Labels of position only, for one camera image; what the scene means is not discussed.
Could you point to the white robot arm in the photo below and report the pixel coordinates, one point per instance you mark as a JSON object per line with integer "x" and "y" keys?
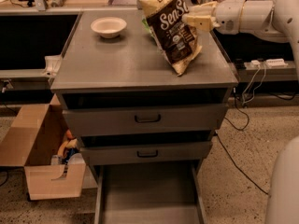
{"x": 270, "y": 20}

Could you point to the grey top drawer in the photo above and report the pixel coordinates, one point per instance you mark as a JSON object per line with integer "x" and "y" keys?
{"x": 151, "y": 119}

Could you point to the white plug adapter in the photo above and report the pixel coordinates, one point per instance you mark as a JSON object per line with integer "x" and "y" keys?
{"x": 255, "y": 63}

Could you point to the brown sea salt chip bag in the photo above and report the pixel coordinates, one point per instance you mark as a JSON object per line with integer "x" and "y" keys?
{"x": 177, "y": 40}

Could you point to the white bowl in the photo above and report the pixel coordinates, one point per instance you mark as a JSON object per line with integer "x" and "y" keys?
{"x": 108, "y": 27}

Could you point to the white power strip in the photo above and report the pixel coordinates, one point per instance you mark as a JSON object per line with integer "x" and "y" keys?
{"x": 273, "y": 63}

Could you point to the green chip bag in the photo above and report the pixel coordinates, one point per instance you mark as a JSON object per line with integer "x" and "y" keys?
{"x": 146, "y": 26}

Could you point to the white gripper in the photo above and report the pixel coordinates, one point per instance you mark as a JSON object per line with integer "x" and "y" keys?
{"x": 229, "y": 16}

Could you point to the grey middle drawer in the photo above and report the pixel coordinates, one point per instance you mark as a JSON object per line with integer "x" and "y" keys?
{"x": 146, "y": 153}

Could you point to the grey open bottom drawer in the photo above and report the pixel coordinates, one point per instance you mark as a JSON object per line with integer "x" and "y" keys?
{"x": 149, "y": 193}

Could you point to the items inside cardboard box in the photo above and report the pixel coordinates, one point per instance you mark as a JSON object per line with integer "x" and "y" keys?
{"x": 66, "y": 150}

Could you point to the grey drawer cabinet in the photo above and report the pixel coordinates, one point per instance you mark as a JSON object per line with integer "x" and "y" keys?
{"x": 130, "y": 71}

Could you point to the open cardboard box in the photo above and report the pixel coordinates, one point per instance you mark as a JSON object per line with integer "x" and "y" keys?
{"x": 32, "y": 142}

